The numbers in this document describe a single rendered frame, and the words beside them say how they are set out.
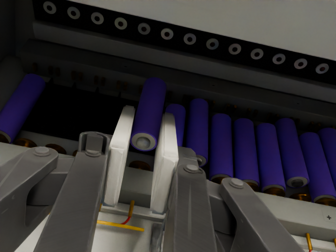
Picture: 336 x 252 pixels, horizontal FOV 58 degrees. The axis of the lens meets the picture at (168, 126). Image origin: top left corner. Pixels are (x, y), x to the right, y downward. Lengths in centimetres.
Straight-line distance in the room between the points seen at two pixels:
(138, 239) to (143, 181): 4
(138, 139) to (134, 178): 3
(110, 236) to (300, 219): 13
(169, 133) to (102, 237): 9
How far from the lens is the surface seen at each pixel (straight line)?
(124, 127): 15
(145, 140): 19
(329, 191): 26
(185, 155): 15
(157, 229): 21
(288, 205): 23
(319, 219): 24
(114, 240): 21
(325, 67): 31
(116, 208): 21
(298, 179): 26
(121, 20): 28
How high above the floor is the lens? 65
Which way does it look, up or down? 27 degrees down
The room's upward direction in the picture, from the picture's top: 13 degrees clockwise
